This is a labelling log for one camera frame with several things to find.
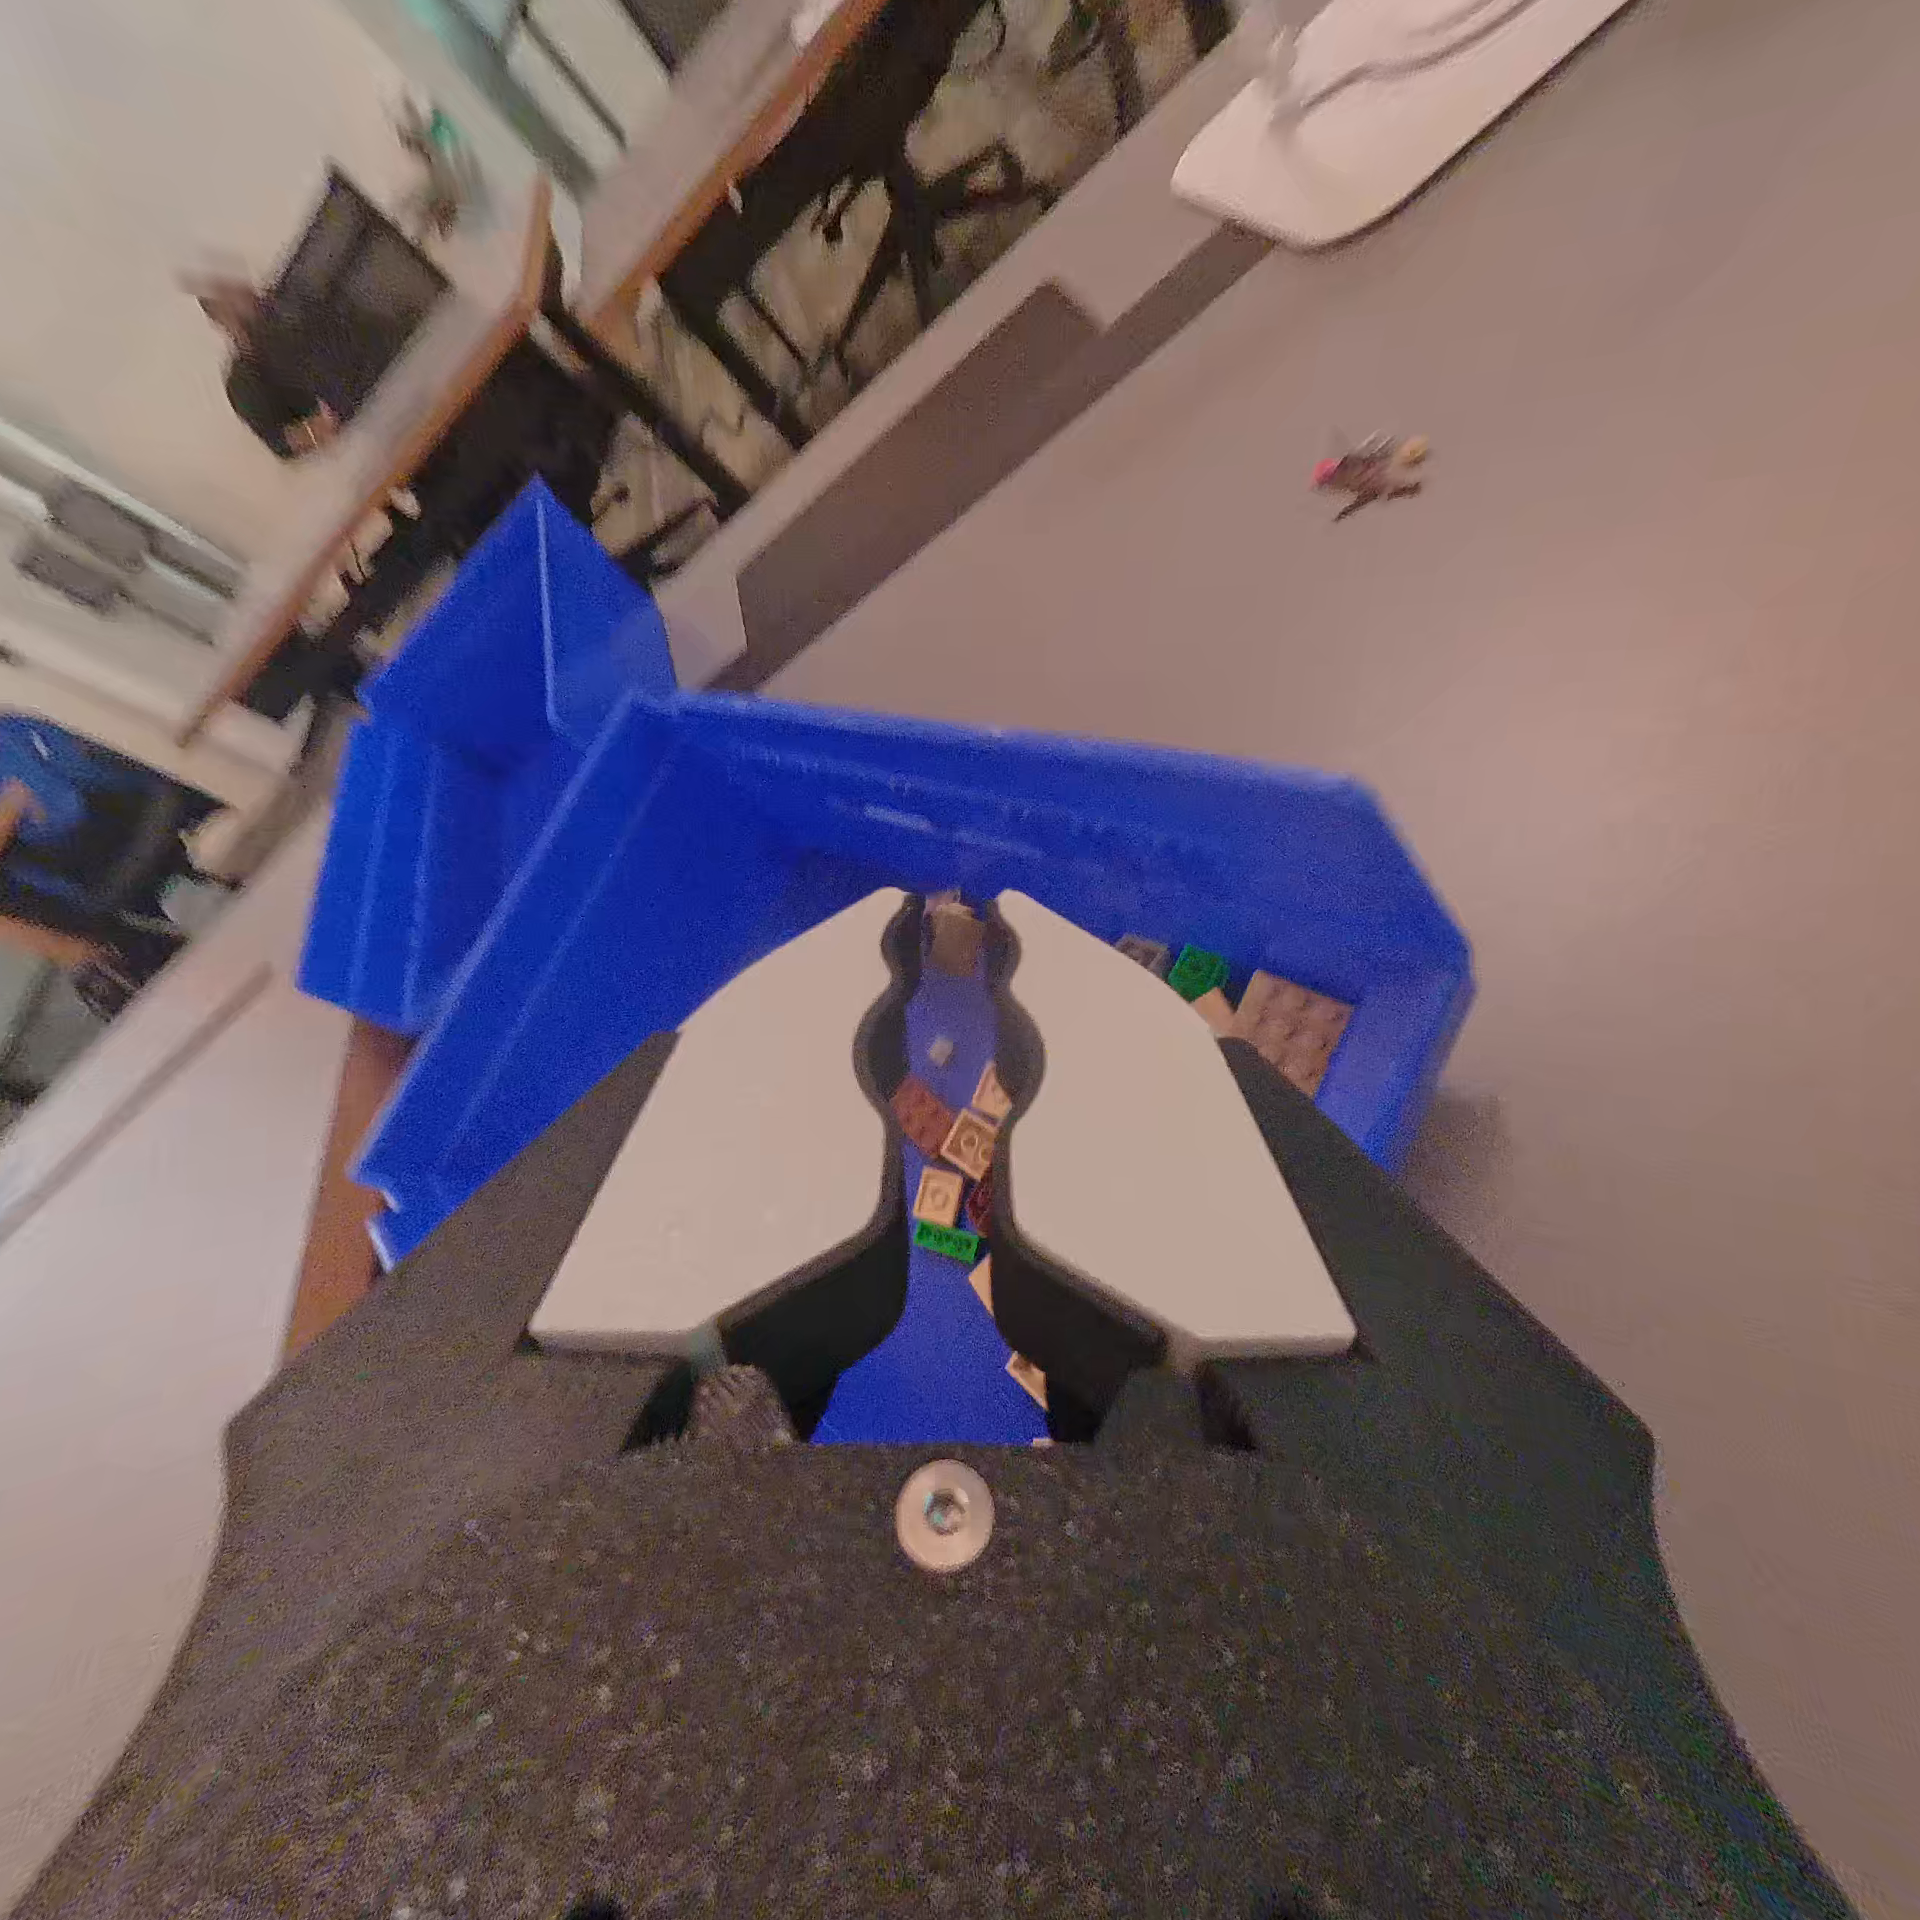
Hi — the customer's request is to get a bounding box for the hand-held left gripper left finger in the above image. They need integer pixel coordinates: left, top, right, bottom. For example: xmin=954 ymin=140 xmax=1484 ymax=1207
xmin=527 ymin=887 xmax=921 ymax=1437

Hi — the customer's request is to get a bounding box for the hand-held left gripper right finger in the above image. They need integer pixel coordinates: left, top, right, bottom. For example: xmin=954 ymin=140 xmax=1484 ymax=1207
xmin=986 ymin=889 xmax=1359 ymax=1437

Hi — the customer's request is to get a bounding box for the pile of toy bricks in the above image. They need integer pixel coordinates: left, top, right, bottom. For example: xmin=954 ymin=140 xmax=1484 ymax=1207
xmin=888 ymin=929 xmax=1361 ymax=1420

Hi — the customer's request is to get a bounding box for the blue plastic bin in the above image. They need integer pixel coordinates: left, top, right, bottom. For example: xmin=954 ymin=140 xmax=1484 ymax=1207
xmin=350 ymin=687 xmax=1478 ymax=1445
xmin=297 ymin=477 xmax=684 ymax=1039

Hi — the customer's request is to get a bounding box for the grey desk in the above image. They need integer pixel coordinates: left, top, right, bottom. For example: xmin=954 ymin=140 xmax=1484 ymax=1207
xmin=0 ymin=0 xmax=1920 ymax=1920

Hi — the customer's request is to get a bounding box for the tan studded square plate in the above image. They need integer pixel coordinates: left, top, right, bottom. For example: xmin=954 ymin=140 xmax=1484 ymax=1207
xmin=1228 ymin=966 xmax=1361 ymax=1100

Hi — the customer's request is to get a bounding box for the blue jacket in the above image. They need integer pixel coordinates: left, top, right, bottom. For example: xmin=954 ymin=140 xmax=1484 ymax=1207
xmin=0 ymin=710 xmax=201 ymax=964

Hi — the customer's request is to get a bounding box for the wooden office table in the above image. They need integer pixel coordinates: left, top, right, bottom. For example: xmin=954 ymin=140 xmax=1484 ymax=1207
xmin=175 ymin=165 xmax=559 ymax=751
xmin=574 ymin=0 xmax=888 ymax=328

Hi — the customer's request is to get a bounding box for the black monitor screen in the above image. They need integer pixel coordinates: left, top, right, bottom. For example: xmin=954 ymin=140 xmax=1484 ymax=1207
xmin=224 ymin=166 xmax=454 ymax=460

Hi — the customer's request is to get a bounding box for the white flat board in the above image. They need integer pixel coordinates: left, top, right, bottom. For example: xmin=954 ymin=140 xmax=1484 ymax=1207
xmin=1170 ymin=0 xmax=1641 ymax=252

